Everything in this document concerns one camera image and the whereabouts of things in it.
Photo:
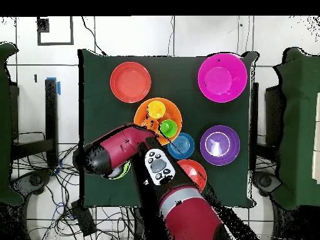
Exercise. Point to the green plastic bowl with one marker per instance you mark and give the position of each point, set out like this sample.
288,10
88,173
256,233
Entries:
125,172

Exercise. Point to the blue plastic bowl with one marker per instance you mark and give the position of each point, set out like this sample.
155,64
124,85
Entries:
185,143

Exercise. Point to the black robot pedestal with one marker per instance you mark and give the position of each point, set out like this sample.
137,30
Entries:
139,222

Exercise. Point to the black square floor frame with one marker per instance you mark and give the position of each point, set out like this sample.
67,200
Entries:
55,43

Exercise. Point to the black power adapter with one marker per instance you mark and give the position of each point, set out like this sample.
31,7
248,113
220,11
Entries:
83,217

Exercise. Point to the yellow plastic cup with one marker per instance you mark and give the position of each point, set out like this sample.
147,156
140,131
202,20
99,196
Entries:
156,109

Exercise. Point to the blue tape strip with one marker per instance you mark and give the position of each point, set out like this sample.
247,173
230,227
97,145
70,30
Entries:
59,87

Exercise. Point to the green plastic cup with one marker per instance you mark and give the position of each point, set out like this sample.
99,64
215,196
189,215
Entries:
168,128

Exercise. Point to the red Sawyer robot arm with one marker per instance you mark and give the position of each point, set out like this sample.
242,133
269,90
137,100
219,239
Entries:
120,147

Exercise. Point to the white paper sheet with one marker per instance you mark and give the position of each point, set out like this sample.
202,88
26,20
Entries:
317,137

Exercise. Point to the purple plastic bowl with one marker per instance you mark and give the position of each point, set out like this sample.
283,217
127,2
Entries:
220,145

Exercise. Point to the dark green table cloth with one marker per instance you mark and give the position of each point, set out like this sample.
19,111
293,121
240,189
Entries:
107,100

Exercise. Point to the black computer tower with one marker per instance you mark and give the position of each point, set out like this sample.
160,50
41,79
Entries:
275,112

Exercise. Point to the black rounded floor machine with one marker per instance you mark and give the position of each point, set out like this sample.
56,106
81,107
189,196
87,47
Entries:
265,181
35,180

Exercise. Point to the red plastic bowl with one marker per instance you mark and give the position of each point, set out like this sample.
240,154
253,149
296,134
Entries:
130,82
195,170

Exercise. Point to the black metal stand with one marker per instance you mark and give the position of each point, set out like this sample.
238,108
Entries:
51,112

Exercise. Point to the neighbouring green cloth table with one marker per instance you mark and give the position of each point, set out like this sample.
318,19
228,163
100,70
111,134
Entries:
300,125
5,125

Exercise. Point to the orange plastic bowl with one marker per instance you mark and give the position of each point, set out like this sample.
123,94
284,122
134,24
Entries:
172,110

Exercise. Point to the pink plastic bowl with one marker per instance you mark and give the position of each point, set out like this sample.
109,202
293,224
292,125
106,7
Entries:
222,77

